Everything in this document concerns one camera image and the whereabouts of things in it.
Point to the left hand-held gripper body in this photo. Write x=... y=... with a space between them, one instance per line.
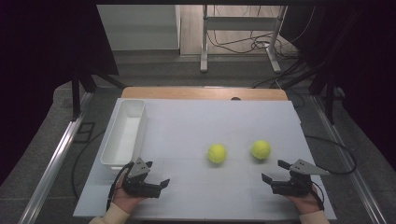
x=140 y=186

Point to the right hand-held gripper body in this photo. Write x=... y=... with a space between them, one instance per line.
x=295 y=183

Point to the yellow tennis ball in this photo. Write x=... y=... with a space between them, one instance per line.
x=261 y=149
x=217 y=153

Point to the person's left hand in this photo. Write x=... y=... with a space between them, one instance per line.
x=126 y=200

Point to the person's right hand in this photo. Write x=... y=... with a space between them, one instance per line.
x=306 y=202

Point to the white plastic bin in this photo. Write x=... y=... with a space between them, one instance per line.
x=126 y=137

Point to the white table cover sheet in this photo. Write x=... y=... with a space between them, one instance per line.
x=199 y=130

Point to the black metal stand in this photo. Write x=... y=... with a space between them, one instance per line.
x=329 y=99
x=75 y=96

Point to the wooden table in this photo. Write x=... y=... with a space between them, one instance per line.
x=202 y=93

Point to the dark curtain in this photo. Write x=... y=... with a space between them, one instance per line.
x=361 y=62
x=37 y=62

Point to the white cabinet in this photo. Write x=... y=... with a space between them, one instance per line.
x=137 y=28

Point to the aluminium floor rail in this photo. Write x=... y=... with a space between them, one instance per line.
x=345 y=155
x=56 y=158

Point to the white metal desk frame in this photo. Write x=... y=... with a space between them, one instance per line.
x=204 y=40

